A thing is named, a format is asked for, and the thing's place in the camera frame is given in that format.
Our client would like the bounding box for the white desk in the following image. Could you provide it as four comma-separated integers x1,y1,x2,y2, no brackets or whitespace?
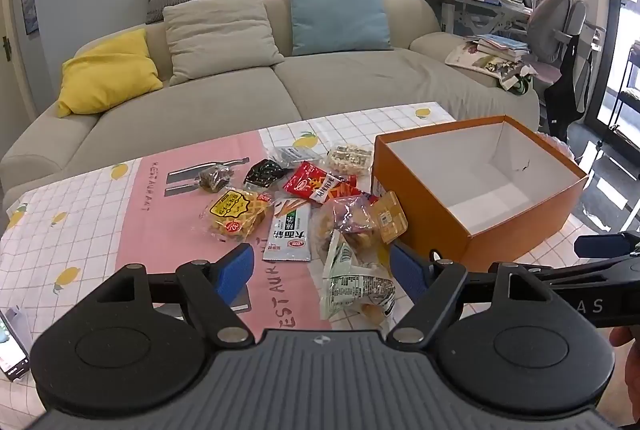
407,0,536,36

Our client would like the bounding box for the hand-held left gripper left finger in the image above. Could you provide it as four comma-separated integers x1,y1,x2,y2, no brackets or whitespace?
92,244,256,346

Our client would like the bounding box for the white nut bar packet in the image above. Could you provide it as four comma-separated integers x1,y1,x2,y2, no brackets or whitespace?
327,144,375,176

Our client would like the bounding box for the black metal rack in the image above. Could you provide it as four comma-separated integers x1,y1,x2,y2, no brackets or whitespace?
597,40,640,146

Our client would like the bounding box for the pile of books and magazines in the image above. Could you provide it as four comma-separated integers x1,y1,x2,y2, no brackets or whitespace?
445,34,538,84

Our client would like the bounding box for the yellow pillow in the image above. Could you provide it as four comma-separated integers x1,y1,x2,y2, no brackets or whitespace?
56,29,164,118

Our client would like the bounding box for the yellow cracker packet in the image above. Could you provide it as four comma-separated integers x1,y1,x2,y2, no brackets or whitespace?
370,191,408,244

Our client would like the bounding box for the beige pillow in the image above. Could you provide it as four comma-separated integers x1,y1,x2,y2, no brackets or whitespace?
162,0,285,86

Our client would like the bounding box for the pink white lemon tablecloth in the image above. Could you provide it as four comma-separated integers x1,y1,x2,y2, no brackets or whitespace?
0,103,640,430

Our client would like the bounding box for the beige sofa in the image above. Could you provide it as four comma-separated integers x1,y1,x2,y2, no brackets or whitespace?
0,0,541,211

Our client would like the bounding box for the black green snack packet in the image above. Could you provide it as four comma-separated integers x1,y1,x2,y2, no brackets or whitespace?
243,159,292,189

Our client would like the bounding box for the red snack packet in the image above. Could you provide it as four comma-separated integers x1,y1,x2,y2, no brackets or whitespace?
282,161,358,204

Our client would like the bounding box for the grey spicy strip packet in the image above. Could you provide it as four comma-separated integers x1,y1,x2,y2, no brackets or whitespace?
262,197,312,262

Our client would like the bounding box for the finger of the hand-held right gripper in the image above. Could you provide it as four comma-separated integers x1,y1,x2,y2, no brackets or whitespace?
530,256,640,286
574,231,640,257

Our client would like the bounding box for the white green tote bag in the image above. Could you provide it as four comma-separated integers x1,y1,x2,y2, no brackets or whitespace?
500,65,536,97

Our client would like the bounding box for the person's right hand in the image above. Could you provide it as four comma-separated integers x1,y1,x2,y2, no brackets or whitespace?
609,324,640,398

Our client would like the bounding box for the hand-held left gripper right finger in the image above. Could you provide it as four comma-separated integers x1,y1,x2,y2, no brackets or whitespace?
387,243,551,346

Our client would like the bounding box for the light blue pillow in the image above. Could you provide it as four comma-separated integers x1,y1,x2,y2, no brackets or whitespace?
287,0,393,57

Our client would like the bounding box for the smartphone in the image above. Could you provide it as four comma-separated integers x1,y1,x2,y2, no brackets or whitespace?
0,310,30,383

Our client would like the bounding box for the clear bag of dark snacks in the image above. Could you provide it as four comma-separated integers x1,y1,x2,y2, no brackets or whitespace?
312,193,383,261

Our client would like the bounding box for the grey office chair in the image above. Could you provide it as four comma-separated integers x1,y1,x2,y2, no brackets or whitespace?
527,0,588,86

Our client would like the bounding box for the black jacket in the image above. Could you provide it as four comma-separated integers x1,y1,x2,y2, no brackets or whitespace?
542,33,593,141

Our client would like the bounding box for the yellow waffle packet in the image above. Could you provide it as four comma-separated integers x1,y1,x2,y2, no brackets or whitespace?
200,187,273,242

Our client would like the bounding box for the brown snack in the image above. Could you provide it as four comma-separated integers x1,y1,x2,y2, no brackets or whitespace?
197,164,236,193

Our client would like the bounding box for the green white snack packet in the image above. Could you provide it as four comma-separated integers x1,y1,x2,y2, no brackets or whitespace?
320,230,398,326

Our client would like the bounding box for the clear grey snack packet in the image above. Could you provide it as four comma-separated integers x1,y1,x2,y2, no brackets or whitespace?
270,145,321,168

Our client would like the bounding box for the orange cardboard box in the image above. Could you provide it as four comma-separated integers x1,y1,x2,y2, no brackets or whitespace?
372,115,590,273

